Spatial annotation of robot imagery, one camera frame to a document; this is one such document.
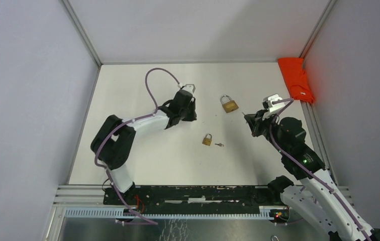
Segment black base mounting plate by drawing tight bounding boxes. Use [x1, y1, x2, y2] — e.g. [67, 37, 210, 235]
[103, 185, 284, 215]

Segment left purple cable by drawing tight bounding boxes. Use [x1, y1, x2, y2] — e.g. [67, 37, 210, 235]
[94, 68, 182, 226]

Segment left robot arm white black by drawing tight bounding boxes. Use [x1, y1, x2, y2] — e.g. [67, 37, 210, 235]
[90, 84, 197, 205]

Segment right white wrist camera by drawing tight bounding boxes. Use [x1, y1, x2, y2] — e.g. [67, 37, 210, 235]
[262, 94, 286, 116]

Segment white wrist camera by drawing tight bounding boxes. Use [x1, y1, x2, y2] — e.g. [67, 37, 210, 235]
[262, 94, 286, 116]
[180, 84, 196, 95]

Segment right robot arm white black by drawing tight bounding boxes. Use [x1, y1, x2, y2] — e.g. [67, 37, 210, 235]
[244, 110, 380, 240]

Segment large brass padlock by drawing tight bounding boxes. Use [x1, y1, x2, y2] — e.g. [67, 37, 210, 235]
[220, 95, 239, 113]

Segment orange folded cloth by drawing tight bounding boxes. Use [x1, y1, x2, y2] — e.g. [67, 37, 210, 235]
[277, 57, 316, 104]

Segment small brass padlock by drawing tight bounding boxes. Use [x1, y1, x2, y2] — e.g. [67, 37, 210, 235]
[202, 134, 213, 146]

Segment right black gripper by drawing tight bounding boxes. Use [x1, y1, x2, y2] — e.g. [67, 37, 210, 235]
[245, 107, 289, 155]

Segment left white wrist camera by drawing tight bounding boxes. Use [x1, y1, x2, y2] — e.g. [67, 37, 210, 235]
[180, 84, 196, 95]

